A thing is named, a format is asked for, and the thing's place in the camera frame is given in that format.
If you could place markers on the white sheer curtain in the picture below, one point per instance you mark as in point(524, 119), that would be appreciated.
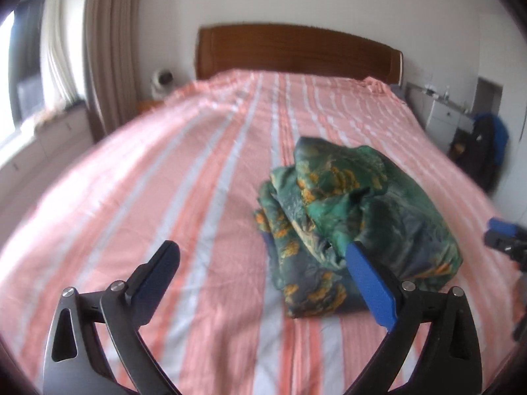
point(61, 49)

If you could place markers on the window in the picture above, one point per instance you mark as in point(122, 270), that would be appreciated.
point(24, 70)

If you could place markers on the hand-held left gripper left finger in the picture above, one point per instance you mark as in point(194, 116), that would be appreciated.
point(156, 279)

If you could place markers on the blue hanging garment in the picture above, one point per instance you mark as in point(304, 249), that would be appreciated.
point(501, 140)

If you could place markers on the brown curtain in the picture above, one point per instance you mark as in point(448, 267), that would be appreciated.
point(113, 49)

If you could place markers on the wooden nightstand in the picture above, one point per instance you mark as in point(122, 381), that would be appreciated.
point(150, 106)

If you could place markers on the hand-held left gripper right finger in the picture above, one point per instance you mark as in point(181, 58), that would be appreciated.
point(372, 288)

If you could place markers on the white window seat cabinet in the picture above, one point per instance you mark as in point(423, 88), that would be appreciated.
point(53, 148)

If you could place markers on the black hanging jacket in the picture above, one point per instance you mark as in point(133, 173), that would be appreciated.
point(477, 148)

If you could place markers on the patterned window seat cushion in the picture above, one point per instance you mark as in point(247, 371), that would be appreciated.
point(49, 116)

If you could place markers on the pink striped bed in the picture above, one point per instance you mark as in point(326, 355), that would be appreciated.
point(164, 193)

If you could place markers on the white dresser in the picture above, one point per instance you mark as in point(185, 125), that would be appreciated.
point(446, 121)

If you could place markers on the grey pillow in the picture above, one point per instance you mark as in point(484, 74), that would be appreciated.
point(396, 92)

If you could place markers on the green landscape print padded jacket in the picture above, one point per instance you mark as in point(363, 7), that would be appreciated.
point(370, 214)

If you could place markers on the wooden bed headboard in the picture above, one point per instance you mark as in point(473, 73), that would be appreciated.
point(296, 53)

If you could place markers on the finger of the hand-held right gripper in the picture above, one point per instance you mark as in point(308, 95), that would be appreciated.
point(504, 245)
point(502, 226)

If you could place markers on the white round fan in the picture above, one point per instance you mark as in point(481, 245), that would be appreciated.
point(162, 82)

